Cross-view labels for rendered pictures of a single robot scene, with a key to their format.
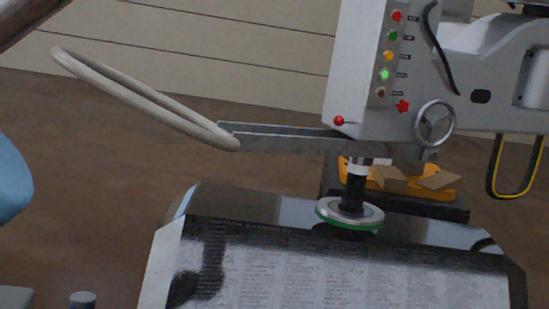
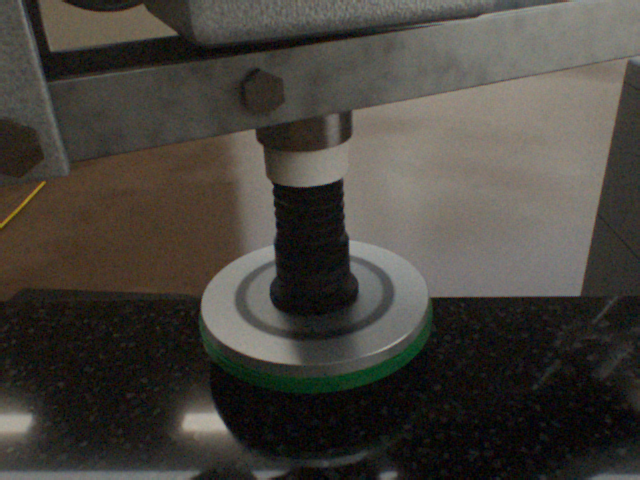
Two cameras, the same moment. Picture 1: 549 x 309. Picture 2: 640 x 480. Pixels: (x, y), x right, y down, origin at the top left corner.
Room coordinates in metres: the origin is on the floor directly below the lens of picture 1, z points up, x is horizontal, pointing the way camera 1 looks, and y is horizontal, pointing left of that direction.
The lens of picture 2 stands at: (2.31, -0.06, 1.16)
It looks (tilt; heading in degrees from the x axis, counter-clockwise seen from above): 28 degrees down; 191
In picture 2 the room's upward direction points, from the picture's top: 3 degrees counter-clockwise
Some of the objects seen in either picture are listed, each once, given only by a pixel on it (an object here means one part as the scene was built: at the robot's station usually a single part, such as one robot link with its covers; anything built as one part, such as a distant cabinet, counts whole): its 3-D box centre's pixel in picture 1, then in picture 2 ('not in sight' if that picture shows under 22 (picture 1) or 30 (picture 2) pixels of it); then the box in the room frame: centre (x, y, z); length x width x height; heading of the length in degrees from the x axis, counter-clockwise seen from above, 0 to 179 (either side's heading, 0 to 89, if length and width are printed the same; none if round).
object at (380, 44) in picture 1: (384, 54); not in sight; (1.73, -0.16, 1.35); 0.08 x 0.03 x 0.28; 122
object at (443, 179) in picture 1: (438, 180); not in sight; (2.61, -0.56, 0.80); 0.20 x 0.10 x 0.05; 137
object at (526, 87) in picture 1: (536, 76); not in sight; (2.21, -0.72, 1.32); 0.19 x 0.19 x 0.20
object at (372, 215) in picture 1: (350, 210); (314, 295); (1.87, -0.16, 0.85); 0.21 x 0.21 x 0.01
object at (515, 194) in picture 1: (515, 158); not in sight; (2.21, -0.72, 1.03); 0.23 x 0.03 x 0.32; 122
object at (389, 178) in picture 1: (389, 177); not in sight; (2.52, -0.35, 0.81); 0.20 x 0.10 x 0.05; 9
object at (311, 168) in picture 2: (358, 166); (305, 151); (1.87, -0.16, 1.00); 0.07 x 0.07 x 0.04
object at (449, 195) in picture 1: (392, 172); not in sight; (2.77, -0.39, 0.76); 0.49 x 0.49 x 0.05; 1
